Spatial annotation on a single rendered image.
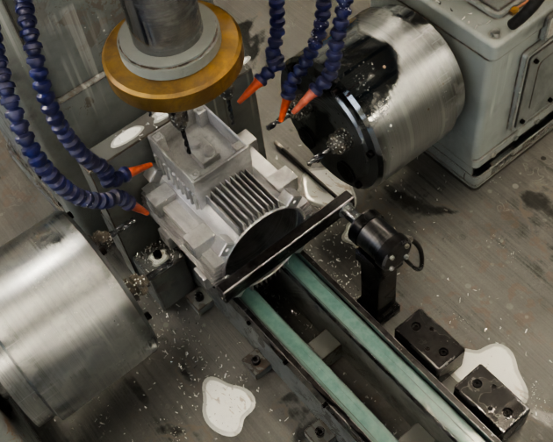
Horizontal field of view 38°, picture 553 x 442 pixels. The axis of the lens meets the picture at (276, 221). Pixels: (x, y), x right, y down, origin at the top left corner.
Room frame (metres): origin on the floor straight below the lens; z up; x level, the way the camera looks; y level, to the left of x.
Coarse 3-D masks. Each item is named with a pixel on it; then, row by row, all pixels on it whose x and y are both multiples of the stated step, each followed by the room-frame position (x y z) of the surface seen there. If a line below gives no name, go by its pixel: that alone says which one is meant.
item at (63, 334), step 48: (48, 240) 0.64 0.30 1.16; (96, 240) 0.69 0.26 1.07; (0, 288) 0.58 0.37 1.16; (48, 288) 0.57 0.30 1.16; (96, 288) 0.57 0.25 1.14; (144, 288) 0.60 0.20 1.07; (0, 336) 0.51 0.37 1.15; (48, 336) 0.51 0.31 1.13; (96, 336) 0.52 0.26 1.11; (144, 336) 0.53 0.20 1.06; (0, 384) 0.49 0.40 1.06; (48, 384) 0.47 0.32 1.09; (96, 384) 0.48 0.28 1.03
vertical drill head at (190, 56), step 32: (128, 0) 0.75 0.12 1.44; (160, 0) 0.74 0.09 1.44; (192, 0) 0.77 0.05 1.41; (128, 32) 0.80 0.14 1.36; (160, 32) 0.74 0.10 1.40; (192, 32) 0.76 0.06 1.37; (224, 32) 0.79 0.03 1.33; (128, 64) 0.75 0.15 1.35; (160, 64) 0.73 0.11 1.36; (192, 64) 0.73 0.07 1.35; (224, 64) 0.74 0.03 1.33; (128, 96) 0.72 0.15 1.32; (160, 96) 0.70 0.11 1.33; (192, 96) 0.70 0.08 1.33; (224, 96) 0.75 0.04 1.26
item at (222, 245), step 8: (152, 168) 0.79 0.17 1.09; (160, 168) 0.80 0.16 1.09; (144, 176) 0.79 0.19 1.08; (152, 176) 0.78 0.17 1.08; (160, 176) 0.79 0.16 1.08; (288, 192) 0.71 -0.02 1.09; (296, 192) 0.71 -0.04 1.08; (280, 200) 0.70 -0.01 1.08; (288, 200) 0.70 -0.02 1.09; (296, 200) 0.70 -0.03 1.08; (216, 240) 0.65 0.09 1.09; (224, 240) 0.64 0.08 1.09; (232, 240) 0.65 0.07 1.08; (216, 248) 0.64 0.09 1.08; (224, 248) 0.63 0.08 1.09; (232, 248) 0.64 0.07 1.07; (240, 296) 0.63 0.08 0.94
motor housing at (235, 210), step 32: (256, 160) 0.80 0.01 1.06; (224, 192) 0.72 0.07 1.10; (256, 192) 0.72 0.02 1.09; (160, 224) 0.74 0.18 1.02; (192, 224) 0.70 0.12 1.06; (224, 224) 0.68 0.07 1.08; (256, 224) 0.76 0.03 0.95; (288, 224) 0.73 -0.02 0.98; (192, 256) 0.67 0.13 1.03; (224, 256) 0.64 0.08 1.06
